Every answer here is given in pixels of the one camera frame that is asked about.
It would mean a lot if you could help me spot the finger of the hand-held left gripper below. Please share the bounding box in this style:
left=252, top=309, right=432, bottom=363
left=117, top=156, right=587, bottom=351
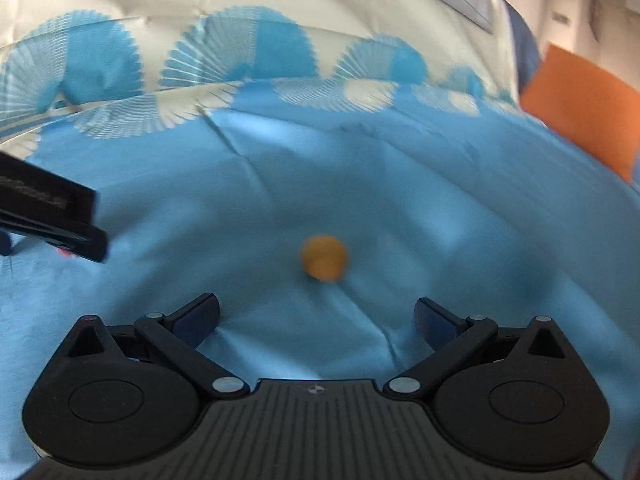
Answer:
left=0, top=210, right=109, bottom=264

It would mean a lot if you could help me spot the small yellow-orange fruit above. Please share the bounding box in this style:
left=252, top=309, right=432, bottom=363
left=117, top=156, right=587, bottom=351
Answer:
left=300, top=234, right=349, bottom=282

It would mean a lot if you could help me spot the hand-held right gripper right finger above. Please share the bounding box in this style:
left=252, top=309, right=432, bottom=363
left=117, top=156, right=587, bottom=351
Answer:
left=382, top=296, right=576, bottom=401

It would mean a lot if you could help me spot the blue fan-patterned cloth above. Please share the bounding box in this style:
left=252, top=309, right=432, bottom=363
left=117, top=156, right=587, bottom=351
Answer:
left=0, top=0, right=640, bottom=480

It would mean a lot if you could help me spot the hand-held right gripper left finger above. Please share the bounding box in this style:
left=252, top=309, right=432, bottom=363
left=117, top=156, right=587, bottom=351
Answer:
left=65, top=292, right=251, bottom=401

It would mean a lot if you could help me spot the orange cushion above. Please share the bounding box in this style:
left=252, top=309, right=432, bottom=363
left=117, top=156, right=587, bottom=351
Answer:
left=519, top=43, right=640, bottom=183

